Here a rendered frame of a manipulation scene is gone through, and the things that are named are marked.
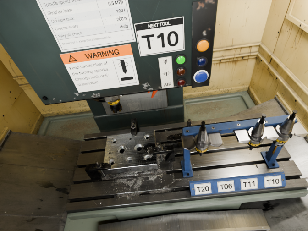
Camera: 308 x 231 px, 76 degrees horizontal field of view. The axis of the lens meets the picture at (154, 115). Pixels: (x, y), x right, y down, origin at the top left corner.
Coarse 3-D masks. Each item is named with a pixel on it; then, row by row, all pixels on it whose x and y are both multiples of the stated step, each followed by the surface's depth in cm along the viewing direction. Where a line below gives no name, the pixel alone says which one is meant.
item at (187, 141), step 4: (184, 136) 83; (188, 136) 83; (192, 136) 83; (184, 140) 82; (188, 140) 82; (192, 140) 81; (184, 144) 80; (188, 144) 80; (192, 144) 80; (184, 148) 79; (188, 148) 79; (192, 148) 79
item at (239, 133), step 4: (236, 132) 81; (240, 132) 81; (244, 132) 81; (236, 136) 80; (240, 136) 80; (244, 136) 79; (248, 136) 79; (240, 140) 78; (244, 140) 78; (248, 140) 78
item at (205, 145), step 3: (207, 135) 81; (195, 138) 81; (195, 141) 80; (207, 141) 79; (198, 144) 78; (201, 144) 79; (204, 144) 78; (207, 144) 78; (198, 147) 80; (201, 147) 80; (204, 147) 79; (207, 147) 79
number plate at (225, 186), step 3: (219, 183) 94; (222, 183) 94; (225, 183) 94; (228, 183) 94; (231, 183) 94; (219, 186) 94; (222, 186) 94; (225, 186) 94; (228, 186) 94; (231, 186) 94; (219, 189) 94; (222, 189) 94; (225, 189) 94; (228, 189) 94; (231, 189) 94; (234, 189) 94
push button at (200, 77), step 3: (198, 72) 47; (201, 72) 47; (204, 72) 47; (198, 75) 47; (201, 75) 47; (204, 75) 47; (207, 75) 47; (195, 78) 48; (198, 78) 48; (201, 78) 48; (204, 78) 48; (198, 81) 48; (201, 81) 48
